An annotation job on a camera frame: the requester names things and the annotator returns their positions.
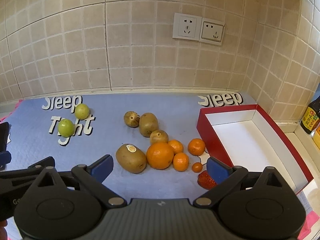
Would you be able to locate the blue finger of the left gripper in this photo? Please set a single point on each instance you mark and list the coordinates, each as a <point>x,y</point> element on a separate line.
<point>5,158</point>

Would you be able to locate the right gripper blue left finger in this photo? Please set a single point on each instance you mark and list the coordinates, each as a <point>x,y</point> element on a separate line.
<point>90,179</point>

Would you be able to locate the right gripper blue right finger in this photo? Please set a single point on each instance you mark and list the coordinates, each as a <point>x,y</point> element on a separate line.
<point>228,179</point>

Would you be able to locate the red strawberry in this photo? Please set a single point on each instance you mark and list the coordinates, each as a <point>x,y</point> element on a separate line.
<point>206,181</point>

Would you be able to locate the tiny orange kumquat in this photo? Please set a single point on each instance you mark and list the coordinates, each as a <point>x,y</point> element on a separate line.
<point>197,167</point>

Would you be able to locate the brown kiwi with sticker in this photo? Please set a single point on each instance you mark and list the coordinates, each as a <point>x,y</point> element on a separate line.
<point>131,158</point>

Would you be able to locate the mandarin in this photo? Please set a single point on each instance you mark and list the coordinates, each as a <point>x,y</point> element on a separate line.
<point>181,162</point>
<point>196,147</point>
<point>176,145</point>

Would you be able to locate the mandarin front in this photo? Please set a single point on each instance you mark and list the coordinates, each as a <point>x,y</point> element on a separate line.
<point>181,162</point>

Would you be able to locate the green apple front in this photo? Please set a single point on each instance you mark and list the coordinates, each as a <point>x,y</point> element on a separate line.
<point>66,128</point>

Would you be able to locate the green apple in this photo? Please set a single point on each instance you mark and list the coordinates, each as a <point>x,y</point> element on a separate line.
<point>66,128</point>
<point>82,111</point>

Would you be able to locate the striped brown round fruit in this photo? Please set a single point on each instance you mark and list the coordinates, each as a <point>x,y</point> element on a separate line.
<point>132,119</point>

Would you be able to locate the large orange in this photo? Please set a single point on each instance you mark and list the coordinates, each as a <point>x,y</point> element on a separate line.
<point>160,155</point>

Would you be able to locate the small brown round fruit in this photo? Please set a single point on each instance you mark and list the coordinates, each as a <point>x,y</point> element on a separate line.
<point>158,136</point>

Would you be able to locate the brown kiwi without sticker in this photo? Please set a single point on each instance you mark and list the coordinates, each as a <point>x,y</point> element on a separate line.
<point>147,124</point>

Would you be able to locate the red white cardboard box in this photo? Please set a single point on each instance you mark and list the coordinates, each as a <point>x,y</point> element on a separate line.
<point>247,136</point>

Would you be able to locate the blue sleep tight mat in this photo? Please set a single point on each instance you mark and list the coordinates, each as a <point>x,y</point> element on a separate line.
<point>160,203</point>

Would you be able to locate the yellow detergent bottle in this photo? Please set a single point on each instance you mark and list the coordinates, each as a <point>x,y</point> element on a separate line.
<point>316,137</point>

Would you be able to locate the dark soy sauce bottle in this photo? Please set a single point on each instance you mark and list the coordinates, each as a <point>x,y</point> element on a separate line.
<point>310,118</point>

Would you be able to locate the white wall socket right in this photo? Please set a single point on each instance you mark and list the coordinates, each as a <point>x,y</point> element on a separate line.
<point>212,31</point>

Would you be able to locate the white wall socket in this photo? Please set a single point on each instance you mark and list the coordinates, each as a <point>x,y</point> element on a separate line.
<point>186,27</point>
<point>212,31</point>

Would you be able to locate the white wall socket left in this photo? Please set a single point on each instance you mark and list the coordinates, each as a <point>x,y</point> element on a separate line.
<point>186,27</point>

